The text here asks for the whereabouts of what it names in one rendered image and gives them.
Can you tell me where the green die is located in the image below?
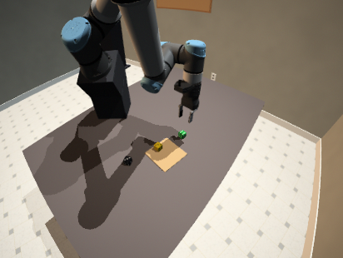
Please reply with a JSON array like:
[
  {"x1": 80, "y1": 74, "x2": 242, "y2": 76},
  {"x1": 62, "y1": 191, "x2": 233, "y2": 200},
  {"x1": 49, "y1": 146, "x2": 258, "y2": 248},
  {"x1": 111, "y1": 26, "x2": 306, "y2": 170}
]
[{"x1": 178, "y1": 130, "x2": 186, "y2": 139}]

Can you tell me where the yellow die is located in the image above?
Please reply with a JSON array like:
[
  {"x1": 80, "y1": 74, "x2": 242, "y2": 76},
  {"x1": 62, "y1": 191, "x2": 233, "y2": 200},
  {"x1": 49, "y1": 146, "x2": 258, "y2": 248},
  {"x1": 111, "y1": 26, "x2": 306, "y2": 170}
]
[{"x1": 154, "y1": 142, "x2": 162, "y2": 151}]

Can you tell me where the peach flat mat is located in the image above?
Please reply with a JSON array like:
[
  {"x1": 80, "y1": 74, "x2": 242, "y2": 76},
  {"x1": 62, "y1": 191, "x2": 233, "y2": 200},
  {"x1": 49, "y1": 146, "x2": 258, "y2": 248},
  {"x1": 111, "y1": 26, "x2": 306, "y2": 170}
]
[{"x1": 145, "y1": 138, "x2": 187, "y2": 172}]

